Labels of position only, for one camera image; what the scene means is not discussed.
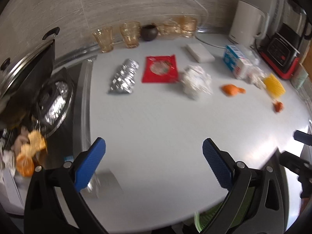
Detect white ceramic cup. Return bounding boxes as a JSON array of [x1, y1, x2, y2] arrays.
[[290, 63, 309, 90]]

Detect white sponge block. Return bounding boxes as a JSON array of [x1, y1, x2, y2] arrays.
[[186, 43, 215, 63]]

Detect large orange peel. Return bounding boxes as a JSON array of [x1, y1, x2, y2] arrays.
[[221, 84, 246, 97]]

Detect red black blender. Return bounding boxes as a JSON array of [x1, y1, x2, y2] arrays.
[[260, 0, 311, 80]]

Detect crumpled white tissue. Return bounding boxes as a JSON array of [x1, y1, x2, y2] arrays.
[[245, 66, 267, 89]]

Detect food scraps in sink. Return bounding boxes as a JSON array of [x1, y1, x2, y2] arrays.
[[1, 126, 47, 177]]

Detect small orange peel piece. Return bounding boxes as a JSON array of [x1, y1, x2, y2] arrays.
[[273, 101, 284, 113]]

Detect white electric kettle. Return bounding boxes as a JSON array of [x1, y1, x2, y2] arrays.
[[229, 0, 270, 48]]

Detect silver blister pack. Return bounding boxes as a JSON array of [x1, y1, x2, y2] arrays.
[[108, 59, 139, 94]]

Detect amber glass mug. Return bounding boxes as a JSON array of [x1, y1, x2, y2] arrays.
[[158, 20, 180, 39]]

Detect green perforated trash basket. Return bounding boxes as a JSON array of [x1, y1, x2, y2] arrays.
[[194, 202, 247, 233]]

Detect yellow foam fruit net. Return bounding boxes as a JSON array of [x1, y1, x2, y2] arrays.
[[262, 74, 285, 99]]

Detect blue white milk carton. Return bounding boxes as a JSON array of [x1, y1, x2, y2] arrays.
[[223, 45, 253, 80]]

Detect black pan with lid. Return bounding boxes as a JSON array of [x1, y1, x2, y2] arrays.
[[1, 27, 60, 129]]

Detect red snack packet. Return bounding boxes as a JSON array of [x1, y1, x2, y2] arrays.
[[141, 55, 179, 83]]

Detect dark brown small pot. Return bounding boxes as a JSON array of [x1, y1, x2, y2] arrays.
[[141, 24, 158, 41]]

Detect white power cable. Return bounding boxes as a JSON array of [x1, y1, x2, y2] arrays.
[[190, 0, 230, 49]]

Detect amber ribbed glass cup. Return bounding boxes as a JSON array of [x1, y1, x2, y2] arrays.
[[178, 15, 197, 37]]

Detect crumpled white paper ball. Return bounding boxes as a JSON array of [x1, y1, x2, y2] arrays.
[[180, 65, 213, 100]]

